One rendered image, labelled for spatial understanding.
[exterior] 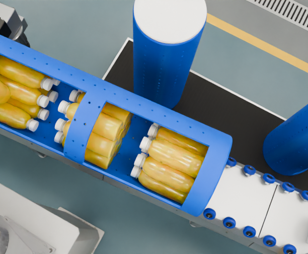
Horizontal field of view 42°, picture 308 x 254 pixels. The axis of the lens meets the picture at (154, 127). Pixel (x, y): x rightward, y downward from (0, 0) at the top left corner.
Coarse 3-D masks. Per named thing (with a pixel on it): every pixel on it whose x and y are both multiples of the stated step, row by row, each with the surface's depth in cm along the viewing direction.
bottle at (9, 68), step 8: (0, 56) 132; (0, 64) 131; (8, 64) 131; (16, 64) 131; (0, 72) 132; (8, 72) 131; (16, 72) 131; (24, 72) 131; (32, 72) 131; (16, 80) 132; (24, 80) 131; (32, 80) 131; (40, 80) 132
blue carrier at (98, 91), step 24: (0, 48) 125; (24, 48) 129; (48, 72) 123; (72, 72) 127; (96, 96) 122; (120, 96) 124; (48, 120) 146; (72, 120) 119; (96, 120) 120; (144, 120) 144; (168, 120) 122; (192, 120) 127; (48, 144) 137; (72, 144) 122; (216, 144) 120; (96, 168) 128; (120, 168) 140; (216, 168) 117; (144, 192) 127; (192, 192) 118
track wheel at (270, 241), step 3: (264, 237) 138; (267, 237) 137; (270, 237) 137; (273, 237) 137; (264, 240) 138; (267, 240) 138; (270, 240) 137; (273, 240) 137; (264, 243) 139; (267, 243) 139; (270, 243) 138; (273, 243) 138; (270, 246) 139
